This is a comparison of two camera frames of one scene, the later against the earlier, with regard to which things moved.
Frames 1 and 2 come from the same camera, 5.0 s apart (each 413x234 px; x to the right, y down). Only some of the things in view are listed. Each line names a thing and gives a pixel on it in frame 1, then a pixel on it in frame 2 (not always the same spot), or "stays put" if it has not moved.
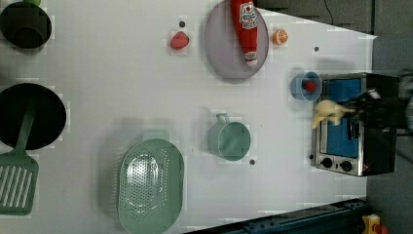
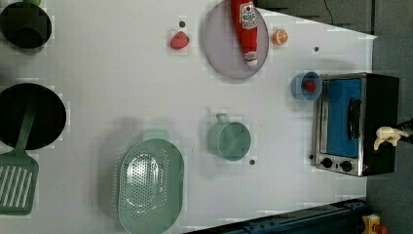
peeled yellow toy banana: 327,108 -> 388,134
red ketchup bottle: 245,19 stays put
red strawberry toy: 179,40 stays put
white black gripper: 382,112 -> 406,126
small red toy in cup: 310,87 stays put
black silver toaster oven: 353,145 stays put
